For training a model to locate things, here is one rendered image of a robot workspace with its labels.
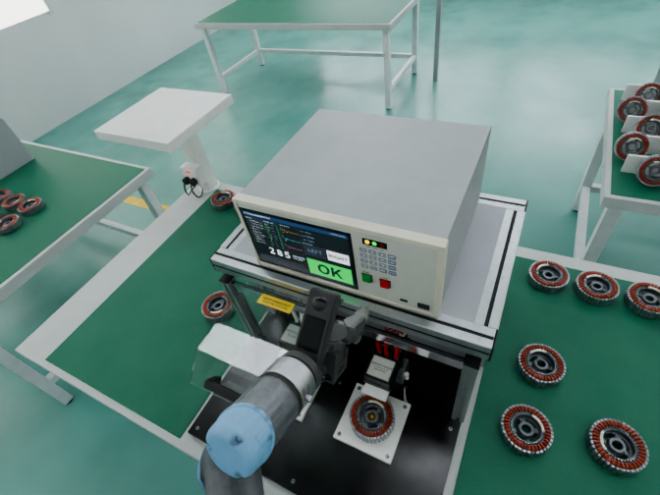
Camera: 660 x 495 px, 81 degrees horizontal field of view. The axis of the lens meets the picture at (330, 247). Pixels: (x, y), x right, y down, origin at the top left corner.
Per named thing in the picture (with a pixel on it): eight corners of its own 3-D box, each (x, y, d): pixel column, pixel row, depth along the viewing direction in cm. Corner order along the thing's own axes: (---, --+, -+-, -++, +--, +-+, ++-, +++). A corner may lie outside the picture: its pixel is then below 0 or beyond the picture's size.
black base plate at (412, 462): (423, 568, 79) (423, 567, 77) (190, 434, 104) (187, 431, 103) (474, 367, 106) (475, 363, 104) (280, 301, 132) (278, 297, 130)
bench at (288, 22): (392, 112, 361) (390, 24, 308) (218, 95, 445) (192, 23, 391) (421, 71, 413) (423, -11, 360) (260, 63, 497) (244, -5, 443)
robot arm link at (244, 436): (192, 449, 48) (211, 415, 44) (247, 393, 57) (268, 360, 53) (238, 495, 47) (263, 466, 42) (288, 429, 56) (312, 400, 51)
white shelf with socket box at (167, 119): (216, 243, 156) (167, 143, 124) (152, 224, 171) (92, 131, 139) (263, 191, 177) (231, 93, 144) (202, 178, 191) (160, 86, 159)
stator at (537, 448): (517, 465, 89) (520, 460, 86) (489, 417, 97) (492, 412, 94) (560, 448, 90) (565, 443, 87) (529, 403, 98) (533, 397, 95)
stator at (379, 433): (385, 452, 92) (385, 447, 89) (343, 432, 96) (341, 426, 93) (401, 408, 98) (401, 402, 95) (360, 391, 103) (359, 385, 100)
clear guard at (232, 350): (280, 428, 77) (272, 416, 73) (190, 383, 87) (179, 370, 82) (348, 302, 96) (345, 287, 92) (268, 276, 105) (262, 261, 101)
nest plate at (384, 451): (390, 465, 91) (390, 464, 90) (333, 437, 97) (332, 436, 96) (411, 406, 99) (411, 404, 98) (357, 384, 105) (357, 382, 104)
